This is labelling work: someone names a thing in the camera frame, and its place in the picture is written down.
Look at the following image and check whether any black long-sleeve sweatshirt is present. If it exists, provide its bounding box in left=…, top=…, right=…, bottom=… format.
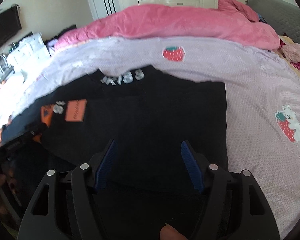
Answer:
left=1, top=66, right=228, bottom=239

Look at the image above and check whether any dark clothes pile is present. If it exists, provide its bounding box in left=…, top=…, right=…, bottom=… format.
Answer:
left=44, top=24, right=77, bottom=44

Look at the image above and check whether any right hand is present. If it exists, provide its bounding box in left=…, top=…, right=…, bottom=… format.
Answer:
left=160, top=224, right=187, bottom=240

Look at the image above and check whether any white drawer cabinet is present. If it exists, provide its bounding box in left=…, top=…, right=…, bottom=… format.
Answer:
left=7, top=33, right=50, bottom=67

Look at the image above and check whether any lilac strawberry print bedsheet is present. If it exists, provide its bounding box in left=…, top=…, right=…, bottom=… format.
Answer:
left=0, top=37, right=300, bottom=237

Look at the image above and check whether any pink fluffy garment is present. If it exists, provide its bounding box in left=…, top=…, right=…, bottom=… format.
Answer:
left=280, top=43, right=300, bottom=70

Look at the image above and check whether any white door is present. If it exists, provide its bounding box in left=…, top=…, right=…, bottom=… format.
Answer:
left=88, top=0, right=121, bottom=20

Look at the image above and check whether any pink duvet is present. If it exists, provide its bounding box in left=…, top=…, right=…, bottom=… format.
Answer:
left=55, top=0, right=280, bottom=50

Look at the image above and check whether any grey quilted headboard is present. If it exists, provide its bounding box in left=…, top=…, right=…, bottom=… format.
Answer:
left=246, top=0, right=300, bottom=44

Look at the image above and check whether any black wall television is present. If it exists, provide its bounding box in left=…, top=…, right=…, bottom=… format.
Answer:
left=0, top=5, right=22, bottom=47

